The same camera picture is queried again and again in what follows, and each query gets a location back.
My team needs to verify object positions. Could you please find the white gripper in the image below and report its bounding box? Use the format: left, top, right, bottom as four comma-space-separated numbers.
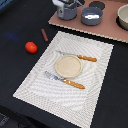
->
52, 0, 77, 7

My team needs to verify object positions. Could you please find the white fish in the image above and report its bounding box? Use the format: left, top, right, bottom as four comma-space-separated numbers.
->
85, 15, 99, 19

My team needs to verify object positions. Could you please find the red tomato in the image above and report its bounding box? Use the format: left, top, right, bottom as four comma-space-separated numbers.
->
25, 42, 37, 53

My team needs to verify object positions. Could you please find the grey frying pan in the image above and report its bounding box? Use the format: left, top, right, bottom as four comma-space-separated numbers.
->
81, 5, 103, 26

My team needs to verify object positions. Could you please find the grey cooking pot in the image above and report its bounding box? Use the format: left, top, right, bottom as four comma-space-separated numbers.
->
57, 3, 77, 20

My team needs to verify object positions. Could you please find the pink stove board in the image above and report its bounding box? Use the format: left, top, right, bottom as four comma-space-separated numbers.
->
49, 1, 128, 43

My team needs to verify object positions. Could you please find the beige round plate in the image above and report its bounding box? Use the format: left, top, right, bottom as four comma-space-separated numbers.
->
55, 55, 83, 78

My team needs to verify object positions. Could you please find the beige bowl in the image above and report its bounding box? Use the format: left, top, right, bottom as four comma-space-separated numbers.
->
118, 4, 128, 30

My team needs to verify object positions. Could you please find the white woven placemat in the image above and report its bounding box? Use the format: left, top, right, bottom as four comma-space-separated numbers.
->
13, 31, 113, 128

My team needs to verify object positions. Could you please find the wooden handled knife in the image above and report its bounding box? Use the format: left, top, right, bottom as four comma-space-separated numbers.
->
56, 50, 97, 62

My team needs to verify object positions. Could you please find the wooden handled fork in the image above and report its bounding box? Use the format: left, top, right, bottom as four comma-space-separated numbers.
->
44, 71, 85, 89

